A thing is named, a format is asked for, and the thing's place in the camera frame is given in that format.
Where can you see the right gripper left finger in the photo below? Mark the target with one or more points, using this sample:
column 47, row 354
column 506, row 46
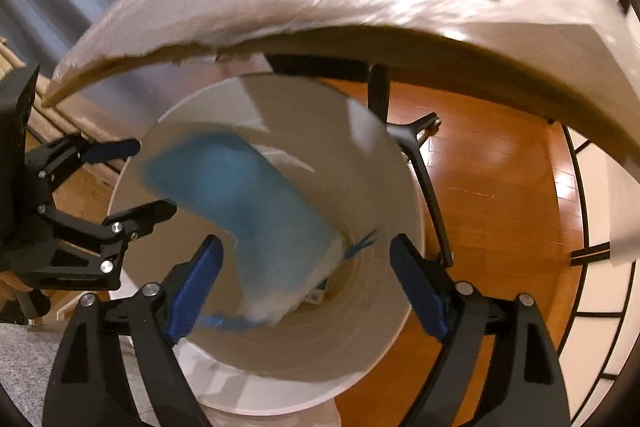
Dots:
column 88, row 384

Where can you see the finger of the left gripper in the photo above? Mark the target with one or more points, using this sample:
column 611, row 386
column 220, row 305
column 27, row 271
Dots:
column 99, row 247
column 56, row 161

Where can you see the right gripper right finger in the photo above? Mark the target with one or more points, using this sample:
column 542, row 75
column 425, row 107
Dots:
column 524, row 385

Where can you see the purple white medicine box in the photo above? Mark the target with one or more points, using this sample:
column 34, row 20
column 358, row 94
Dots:
column 316, row 295

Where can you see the blue drawstring bag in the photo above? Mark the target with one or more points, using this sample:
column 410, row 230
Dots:
column 283, row 246

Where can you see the shoji screen divider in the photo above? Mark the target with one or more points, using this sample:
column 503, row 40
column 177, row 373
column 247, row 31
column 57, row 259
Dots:
column 599, row 209

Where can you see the black table leg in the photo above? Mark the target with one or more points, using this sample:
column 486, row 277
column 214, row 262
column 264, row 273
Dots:
column 410, row 137

